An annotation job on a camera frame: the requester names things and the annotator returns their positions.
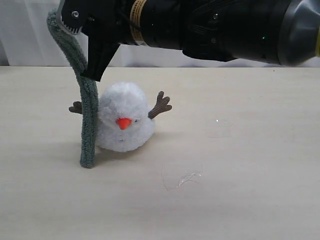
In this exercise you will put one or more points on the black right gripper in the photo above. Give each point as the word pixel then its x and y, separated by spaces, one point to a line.
pixel 106 23

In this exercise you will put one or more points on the green knitted scarf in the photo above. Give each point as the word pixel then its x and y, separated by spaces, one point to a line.
pixel 71 49

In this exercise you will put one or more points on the white fluffy snowman toy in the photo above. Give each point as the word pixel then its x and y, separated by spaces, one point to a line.
pixel 125 121

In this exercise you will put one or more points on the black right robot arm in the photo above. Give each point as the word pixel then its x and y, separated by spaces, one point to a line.
pixel 280 32

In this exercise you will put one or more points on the clear tape piece far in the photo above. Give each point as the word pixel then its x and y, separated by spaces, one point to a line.
pixel 218 128

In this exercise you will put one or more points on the clear tape piece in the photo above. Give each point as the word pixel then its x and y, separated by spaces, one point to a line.
pixel 177 175
pixel 218 128

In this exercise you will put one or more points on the clear tape piece near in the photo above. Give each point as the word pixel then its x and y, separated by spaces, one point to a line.
pixel 177 175

